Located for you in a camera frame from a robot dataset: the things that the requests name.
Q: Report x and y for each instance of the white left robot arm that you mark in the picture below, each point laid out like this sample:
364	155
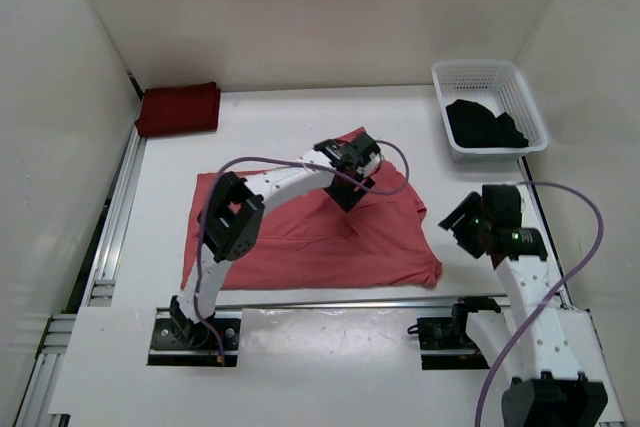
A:
243	192

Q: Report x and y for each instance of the black t-shirt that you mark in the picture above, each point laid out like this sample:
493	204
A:
475	126

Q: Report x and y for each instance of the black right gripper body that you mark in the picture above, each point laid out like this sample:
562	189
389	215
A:
468	231

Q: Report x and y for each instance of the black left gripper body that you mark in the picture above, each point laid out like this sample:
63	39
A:
343	194

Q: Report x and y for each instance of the dark red t-shirt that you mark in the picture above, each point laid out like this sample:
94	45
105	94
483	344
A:
170	111

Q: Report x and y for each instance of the pink t-shirt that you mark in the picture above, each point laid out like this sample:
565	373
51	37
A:
311	243

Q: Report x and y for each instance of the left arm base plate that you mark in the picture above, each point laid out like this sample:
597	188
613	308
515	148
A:
195	345

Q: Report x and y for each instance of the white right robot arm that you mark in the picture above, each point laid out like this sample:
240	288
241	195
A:
546	384

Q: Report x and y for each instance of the aluminium table edge rail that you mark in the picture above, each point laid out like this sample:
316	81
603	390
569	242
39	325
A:
376	298

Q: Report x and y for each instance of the white plastic basket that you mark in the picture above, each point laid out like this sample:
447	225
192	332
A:
498	87

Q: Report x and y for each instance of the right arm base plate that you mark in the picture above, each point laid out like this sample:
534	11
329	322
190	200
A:
444	348

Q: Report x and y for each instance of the aluminium side frame rail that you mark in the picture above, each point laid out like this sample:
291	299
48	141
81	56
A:
97	291

